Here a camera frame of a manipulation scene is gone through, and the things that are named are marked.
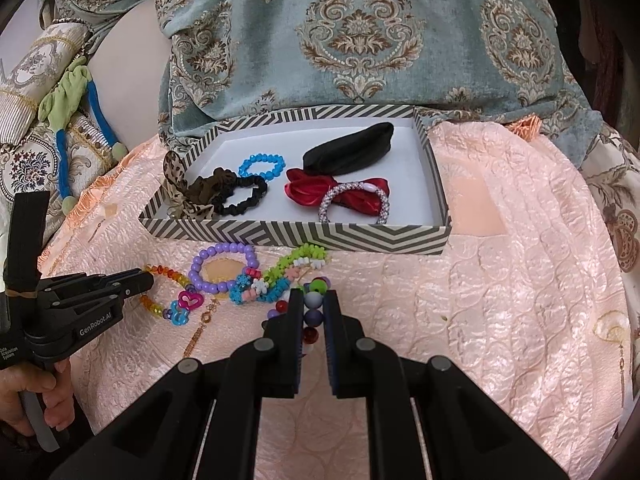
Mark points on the dark red cloth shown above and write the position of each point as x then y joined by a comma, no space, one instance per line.
602,65

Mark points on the cream ornate patterned cushion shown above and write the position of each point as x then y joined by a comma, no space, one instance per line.
30,170

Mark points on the leopard print scrunchie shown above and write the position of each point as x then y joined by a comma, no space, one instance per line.
175,170

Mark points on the zigzag striped jewelry box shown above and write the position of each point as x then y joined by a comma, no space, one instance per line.
300,237

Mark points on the black fabric headband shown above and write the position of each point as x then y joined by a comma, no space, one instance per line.
350,152

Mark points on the cream floral sheet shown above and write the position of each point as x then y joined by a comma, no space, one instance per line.
615,185

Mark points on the person's left hand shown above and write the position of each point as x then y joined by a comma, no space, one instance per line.
57,400

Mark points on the black scrunchie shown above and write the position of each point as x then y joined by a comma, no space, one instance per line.
235,205

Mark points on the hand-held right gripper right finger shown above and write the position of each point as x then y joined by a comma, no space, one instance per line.
334,345

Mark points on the green and blue curtain tieback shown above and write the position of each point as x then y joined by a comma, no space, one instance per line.
65,100

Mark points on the teal patterned cushion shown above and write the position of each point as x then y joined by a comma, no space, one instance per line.
350,35

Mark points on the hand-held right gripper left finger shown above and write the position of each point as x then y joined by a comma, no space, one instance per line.
287,340

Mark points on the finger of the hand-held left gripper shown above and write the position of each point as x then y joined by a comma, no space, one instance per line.
100,282
105,301

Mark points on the red satin hair bow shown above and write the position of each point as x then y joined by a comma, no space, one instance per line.
305,187

